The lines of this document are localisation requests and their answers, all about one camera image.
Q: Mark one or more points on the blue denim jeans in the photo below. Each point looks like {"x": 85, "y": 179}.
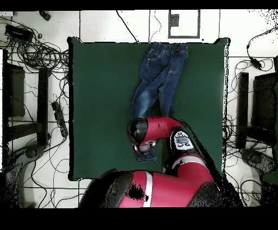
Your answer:
{"x": 160, "y": 76}

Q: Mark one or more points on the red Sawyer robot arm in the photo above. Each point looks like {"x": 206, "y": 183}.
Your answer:
{"x": 173, "y": 186}

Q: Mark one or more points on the dark green tablecloth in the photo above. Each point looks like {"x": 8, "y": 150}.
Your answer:
{"x": 97, "y": 86}

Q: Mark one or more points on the black power strip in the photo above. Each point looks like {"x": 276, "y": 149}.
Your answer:
{"x": 59, "y": 118}

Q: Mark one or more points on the grey stand base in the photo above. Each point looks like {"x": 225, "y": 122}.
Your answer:
{"x": 254, "y": 158}
{"x": 32, "y": 151}

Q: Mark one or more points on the black metal stand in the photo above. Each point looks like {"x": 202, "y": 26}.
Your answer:
{"x": 42, "y": 97}
{"x": 243, "y": 91}

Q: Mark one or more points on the small dark square box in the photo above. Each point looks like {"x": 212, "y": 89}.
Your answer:
{"x": 174, "y": 20}

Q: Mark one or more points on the person's shoe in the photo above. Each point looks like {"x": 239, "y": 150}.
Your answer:
{"x": 45, "y": 15}

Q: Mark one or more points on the black electronics box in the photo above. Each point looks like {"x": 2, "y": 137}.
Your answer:
{"x": 18, "y": 32}

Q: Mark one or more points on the grey square frame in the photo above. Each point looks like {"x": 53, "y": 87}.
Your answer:
{"x": 184, "y": 36}

